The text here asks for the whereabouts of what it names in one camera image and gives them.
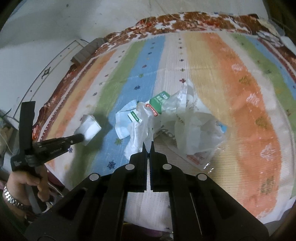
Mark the white tissue paper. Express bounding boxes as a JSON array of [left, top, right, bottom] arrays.
[[124, 102, 154, 160]]

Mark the clear plastic bag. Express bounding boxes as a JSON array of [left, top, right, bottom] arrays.
[[152, 79, 226, 155]]

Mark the small white tissue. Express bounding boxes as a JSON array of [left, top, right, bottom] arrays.
[[74, 114, 101, 146]]

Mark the green white medicine box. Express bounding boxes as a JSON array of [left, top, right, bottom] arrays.
[[145, 91, 170, 117]]

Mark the person's left hand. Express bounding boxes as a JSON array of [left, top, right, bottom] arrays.
[[6, 165, 50, 205]]

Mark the silver wrist watch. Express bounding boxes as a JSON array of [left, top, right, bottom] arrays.
[[3, 185, 30, 211]]

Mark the flat printed plastic package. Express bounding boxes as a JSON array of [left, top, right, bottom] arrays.
[[158, 101, 226, 172]]

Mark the striped colourful bed mat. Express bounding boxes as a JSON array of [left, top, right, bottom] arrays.
[[33, 31, 295, 223]]

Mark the grey folded cloth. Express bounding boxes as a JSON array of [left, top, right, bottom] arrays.
[[71, 38, 106, 66]]

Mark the brown floral bed sheet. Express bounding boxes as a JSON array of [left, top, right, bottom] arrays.
[[33, 11, 295, 141]]

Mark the patterned pillow at bed corner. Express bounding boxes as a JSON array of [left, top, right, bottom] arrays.
[[257, 19, 284, 48]]

